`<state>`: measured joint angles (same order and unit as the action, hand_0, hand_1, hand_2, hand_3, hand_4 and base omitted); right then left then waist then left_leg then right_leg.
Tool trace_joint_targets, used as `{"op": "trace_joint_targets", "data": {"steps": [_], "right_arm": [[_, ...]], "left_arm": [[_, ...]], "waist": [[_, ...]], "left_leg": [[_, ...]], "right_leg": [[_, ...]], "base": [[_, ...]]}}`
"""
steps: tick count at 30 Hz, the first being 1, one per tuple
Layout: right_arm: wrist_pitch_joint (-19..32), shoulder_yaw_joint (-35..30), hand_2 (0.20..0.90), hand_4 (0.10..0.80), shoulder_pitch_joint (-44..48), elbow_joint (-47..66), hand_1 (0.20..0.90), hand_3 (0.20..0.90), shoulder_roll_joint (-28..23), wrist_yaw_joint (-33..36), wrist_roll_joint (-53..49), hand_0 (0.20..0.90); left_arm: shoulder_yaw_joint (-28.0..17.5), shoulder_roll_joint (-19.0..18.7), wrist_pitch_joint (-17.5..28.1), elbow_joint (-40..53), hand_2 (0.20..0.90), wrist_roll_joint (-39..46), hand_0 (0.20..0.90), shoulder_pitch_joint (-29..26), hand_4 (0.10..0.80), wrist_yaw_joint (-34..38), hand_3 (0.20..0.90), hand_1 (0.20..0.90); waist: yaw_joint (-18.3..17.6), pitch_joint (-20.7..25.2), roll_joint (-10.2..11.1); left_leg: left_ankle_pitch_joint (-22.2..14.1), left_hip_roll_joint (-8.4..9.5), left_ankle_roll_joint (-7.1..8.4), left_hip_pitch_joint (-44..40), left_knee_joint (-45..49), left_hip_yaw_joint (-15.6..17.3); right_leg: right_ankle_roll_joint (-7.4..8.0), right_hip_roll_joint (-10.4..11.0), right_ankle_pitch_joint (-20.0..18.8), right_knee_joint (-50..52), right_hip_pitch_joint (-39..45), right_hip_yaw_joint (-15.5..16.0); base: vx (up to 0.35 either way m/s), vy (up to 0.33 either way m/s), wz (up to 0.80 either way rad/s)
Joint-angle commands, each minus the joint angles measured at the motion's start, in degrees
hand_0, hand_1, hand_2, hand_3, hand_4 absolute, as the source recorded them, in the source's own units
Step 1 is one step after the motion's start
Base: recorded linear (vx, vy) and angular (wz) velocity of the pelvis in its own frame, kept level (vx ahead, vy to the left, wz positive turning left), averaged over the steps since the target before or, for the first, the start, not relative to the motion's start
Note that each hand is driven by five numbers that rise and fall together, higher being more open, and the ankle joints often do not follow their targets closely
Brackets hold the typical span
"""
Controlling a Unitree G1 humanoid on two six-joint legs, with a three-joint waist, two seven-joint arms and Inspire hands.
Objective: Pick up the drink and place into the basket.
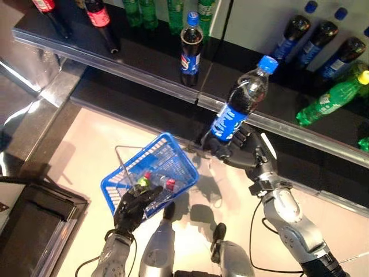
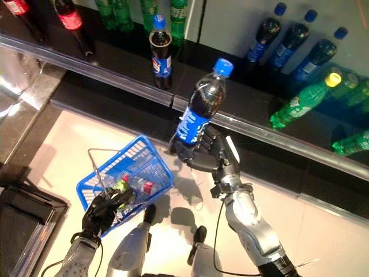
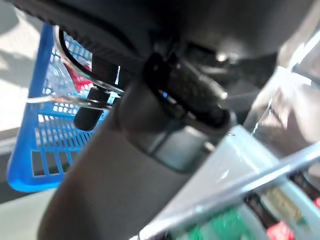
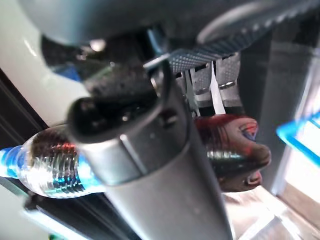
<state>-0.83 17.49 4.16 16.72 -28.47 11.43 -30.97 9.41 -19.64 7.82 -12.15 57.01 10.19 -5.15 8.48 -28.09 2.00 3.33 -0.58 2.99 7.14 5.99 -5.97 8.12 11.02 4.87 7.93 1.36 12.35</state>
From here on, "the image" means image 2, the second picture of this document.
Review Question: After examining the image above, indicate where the red label cola bottle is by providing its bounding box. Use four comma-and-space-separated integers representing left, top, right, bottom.
54, 0, 97, 56
4, 0, 49, 43

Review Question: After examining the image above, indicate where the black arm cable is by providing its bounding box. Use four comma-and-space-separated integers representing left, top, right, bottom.
213, 199, 260, 276
37, 239, 104, 277

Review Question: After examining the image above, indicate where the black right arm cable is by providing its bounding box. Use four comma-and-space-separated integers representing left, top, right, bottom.
213, 199, 260, 276

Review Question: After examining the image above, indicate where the green drink can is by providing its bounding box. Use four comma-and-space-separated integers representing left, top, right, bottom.
345, 82, 369, 113
336, 68, 360, 93

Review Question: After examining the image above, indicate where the silver right robot leg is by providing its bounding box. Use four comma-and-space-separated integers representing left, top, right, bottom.
187, 244, 224, 277

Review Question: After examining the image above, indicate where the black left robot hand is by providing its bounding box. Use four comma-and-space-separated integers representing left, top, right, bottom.
81, 186, 136, 239

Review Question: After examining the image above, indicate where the blue plastic shopping basket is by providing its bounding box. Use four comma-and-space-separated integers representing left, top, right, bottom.
76, 135, 175, 233

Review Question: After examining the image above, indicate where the silver robot leg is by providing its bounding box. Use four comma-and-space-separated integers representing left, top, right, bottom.
106, 220, 153, 277
187, 244, 224, 277

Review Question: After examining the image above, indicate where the green bottle red cap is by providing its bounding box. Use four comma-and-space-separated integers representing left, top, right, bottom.
114, 174, 135, 210

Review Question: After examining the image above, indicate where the black glass display cabinet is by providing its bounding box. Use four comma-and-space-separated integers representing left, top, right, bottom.
0, 164, 70, 277

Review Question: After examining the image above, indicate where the clear water bottle red label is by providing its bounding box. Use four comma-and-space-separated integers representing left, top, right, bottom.
126, 175, 163, 194

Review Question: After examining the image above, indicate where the silver left robot leg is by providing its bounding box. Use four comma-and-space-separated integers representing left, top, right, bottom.
106, 220, 153, 277

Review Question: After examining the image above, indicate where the shiny steel side panel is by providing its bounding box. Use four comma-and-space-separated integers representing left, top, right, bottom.
0, 47, 67, 167

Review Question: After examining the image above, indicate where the black shelf board with drinks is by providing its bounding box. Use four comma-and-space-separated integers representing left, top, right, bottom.
0, 0, 369, 184

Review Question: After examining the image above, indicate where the black left robot foot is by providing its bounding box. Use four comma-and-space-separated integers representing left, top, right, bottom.
143, 204, 158, 229

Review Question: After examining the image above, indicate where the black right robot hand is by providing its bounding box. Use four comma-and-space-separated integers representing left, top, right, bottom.
171, 128, 240, 174

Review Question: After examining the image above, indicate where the black shelf board lowest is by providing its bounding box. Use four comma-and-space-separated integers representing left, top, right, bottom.
49, 70, 369, 231

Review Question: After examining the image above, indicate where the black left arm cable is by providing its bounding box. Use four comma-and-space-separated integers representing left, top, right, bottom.
37, 239, 104, 277

